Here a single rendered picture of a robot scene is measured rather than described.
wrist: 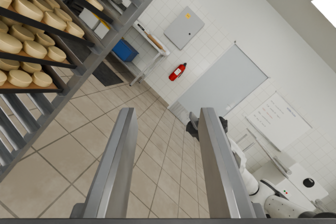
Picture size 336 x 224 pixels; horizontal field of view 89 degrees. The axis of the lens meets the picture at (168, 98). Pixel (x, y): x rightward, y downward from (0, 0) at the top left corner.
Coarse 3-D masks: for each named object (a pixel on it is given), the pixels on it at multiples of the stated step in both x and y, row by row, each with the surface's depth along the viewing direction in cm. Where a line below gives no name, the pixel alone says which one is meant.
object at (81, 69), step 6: (54, 36) 56; (60, 42) 55; (60, 48) 55; (66, 48) 55; (66, 54) 55; (72, 54) 54; (72, 60) 55; (78, 60) 54; (78, 66) 54; (84, 66) 54; (78, 72) 54; (84, 72) 54
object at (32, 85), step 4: (0, 68) 44; (20, 68) 49; (4, 72) 44; (28, 72) 51; (4, 84) 42; (8, 84) 42; (12, 84) 43; (32, 84) 48; (36, 84) 49; (52, 84) 55; (16, 88) 43; (20, 88) 44; (24, 88) 45; (28, 88) 46; (32, 88) 47; (36, 88) 48; (40, 88) 50; (44, 88) 51; (48, 88) 52; (52, 88) 53; (56, 88) 55
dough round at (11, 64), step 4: (0, 60) 43; (4, 60) 44; (8, 60) 45; (12, 60) 46; (16, 60) 48; (0, 64) 44; (4, 64) 44; (8, 64) 44; (12, 64) 45; (16, 64) 46; (4, 68) 44; (8, 68) 45; (12, 68) 45; (16, 68) 47
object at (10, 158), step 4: (0, 140) 64; (0, 144) 64; (4, 144) 64; (0, 148) 64; (4, 148) 64; (0, 152) 63; (4, 152) 64; (8, 152) 63; (0, 156) 63; (4, 156) 64; (8, 156) 63; (12, 156) 63; (0, 160) 62; (4, 160) 63; (8, 160) 64; (12, 160) 63; (4, 164) 62
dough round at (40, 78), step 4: (36, 72) 50; (40, 72) 51; (32, 76) 49; (36, 76) 49; (40, 76) 50; (44, 76) 51; (48, 76) 53; (32, 80) 49; (36, 80) 49; (40, 80) 49; (44, 80) 50; (48, 80) 51; (40, 84) 50; (44, 84) 50; (48, 84) 51
